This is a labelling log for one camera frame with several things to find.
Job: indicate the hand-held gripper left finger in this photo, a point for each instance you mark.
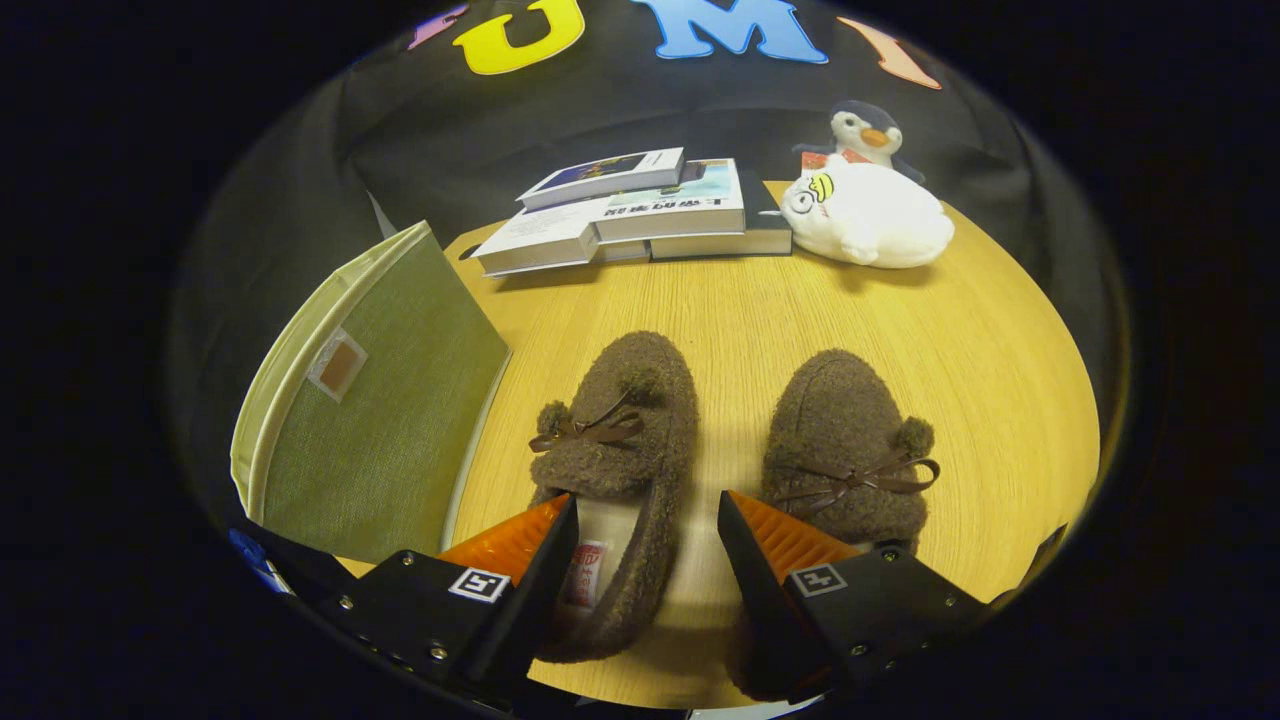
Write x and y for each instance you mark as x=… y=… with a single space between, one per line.
x=530 y=610

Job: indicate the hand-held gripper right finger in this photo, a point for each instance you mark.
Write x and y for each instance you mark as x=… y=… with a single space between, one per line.
x=760 y=600

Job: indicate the brown fuzzy shoe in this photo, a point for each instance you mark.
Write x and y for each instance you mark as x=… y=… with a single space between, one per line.
x=830 y=410
x=640 y=420

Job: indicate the green fabric storage box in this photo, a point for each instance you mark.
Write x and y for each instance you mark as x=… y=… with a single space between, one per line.
x=400 y=430

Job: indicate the dark cover book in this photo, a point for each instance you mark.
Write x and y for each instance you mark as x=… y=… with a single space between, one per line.
x=765 y=235

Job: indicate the white cover book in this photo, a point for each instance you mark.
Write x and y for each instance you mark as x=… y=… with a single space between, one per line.
x=535 y=240

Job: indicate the white round plush toy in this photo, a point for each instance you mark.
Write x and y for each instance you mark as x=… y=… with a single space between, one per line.
x=880 y=225

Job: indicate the small book blue cover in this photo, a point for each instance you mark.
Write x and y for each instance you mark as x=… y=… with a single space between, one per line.
x=610 y=172

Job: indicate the penguin plush toy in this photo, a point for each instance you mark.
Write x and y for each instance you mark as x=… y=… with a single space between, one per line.
x=865 y=130

